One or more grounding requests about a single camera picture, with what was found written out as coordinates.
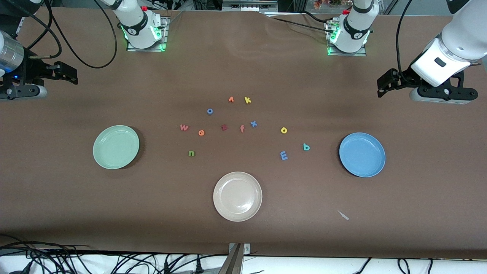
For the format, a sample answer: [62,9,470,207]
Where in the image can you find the blue plate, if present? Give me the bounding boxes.
[339,132,386,178]

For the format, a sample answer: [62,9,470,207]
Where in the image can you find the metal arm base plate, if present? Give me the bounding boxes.
[326,21,368,57]
[127,16,168,52]

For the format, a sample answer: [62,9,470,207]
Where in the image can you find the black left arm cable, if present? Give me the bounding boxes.
[396,0,414,82]

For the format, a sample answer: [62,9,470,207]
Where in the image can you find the tangled black floor cables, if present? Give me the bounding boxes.
[0,234,229,274]

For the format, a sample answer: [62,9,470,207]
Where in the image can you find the green plate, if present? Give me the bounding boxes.
[92,125,140,170]

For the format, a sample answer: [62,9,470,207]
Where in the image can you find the silver table edge bracket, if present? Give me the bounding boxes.
[228,243,251,255]

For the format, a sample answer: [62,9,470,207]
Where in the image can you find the black cable on tabletop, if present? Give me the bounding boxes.
[266,13,335,33]

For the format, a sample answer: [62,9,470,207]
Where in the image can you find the beige plate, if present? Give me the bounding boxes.
[213,171,263,222]

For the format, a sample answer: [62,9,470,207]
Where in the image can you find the colourful background objects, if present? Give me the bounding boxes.
[313,0,345,10]

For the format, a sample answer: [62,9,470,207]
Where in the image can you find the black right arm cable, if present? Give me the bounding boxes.
[44,0,118,69]

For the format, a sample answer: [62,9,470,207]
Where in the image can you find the aluminium frame profile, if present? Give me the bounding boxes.
[222,0,279,13]

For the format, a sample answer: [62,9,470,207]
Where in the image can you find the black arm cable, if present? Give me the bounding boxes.
[44,0,118,69]
[396,0,414,82]

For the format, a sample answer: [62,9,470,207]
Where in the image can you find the grey metal bar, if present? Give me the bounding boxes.
[218,244,244,274]

